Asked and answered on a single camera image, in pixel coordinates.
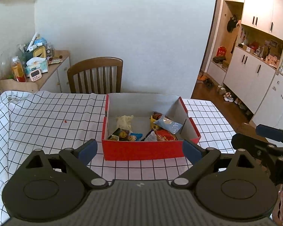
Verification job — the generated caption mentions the white hallway cabinets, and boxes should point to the white hallway cabinets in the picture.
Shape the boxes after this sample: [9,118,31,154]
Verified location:
[206,0,283,127]

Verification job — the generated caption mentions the green snack packet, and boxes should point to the green snack packet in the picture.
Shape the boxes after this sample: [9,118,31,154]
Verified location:
[112,128,122,136]

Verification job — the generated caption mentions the tissue pack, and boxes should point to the tissue pack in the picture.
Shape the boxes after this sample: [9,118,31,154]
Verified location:
[25,57,48,76]

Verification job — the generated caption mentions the pink digital timer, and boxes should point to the pink digital timer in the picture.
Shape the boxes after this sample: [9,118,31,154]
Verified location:
[29,69,42,82]

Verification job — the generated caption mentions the red cardboard box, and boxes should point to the red cardboard box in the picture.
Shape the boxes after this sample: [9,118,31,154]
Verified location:
[102,93,201,161]

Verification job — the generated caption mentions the orange drink bottle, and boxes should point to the orange drink bottle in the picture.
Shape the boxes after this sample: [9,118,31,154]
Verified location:
[12,56,26,83]

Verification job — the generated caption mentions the brown wooden chair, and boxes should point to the brown wooden chair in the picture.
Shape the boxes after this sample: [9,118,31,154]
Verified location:
[67,57,123,94]

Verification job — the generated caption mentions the white checked tablecloth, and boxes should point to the white checked tablecloth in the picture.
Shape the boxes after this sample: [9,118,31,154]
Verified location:
[0,91,235,225]

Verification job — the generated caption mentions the red orange snack bag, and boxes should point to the red orange snack bag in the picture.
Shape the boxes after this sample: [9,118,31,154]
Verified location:
[155,129,177,141]

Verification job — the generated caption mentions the cream snack in box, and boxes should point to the cream snack in box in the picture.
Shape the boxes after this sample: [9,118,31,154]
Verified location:
[116,115,134,131]

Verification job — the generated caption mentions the light blue cookie packet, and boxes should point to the light blue cookie packet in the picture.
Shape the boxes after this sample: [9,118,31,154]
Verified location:
[154,115,183,135]

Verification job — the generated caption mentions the yellow snack packet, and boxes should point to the yellow snack packet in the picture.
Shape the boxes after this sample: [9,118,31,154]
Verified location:
[150,116,160,130]

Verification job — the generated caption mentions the wooden side cabinet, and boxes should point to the wooden side cabinet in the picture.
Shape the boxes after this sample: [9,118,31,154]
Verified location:
[0,50,70,93]

